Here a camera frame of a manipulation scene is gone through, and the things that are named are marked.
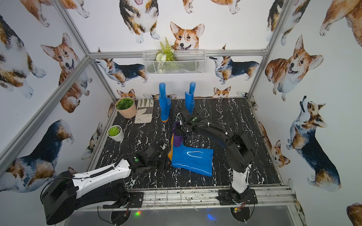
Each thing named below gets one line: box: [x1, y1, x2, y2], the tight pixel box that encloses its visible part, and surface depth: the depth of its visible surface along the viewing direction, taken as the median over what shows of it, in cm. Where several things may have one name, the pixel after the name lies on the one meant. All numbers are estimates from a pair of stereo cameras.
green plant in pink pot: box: [116, 97, 134, 111], surface depth 105 cm
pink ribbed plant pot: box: [115, 96, 137, 119], surface depth 105 cm
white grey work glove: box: [134, 98, 155, 124], surface depth 116 cm
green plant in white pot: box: [107, 126, 121, 137], surface depth 92 cm
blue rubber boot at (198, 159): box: [167, 133, 214, 178], surface depth 87 cm
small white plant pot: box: [106, 124, 125, 142], surface depth 92 cm
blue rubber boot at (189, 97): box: [184, 81, 196, 115], surface depth 92 cm
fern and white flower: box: [155, 36, 176, 74], surface depth 85 cm
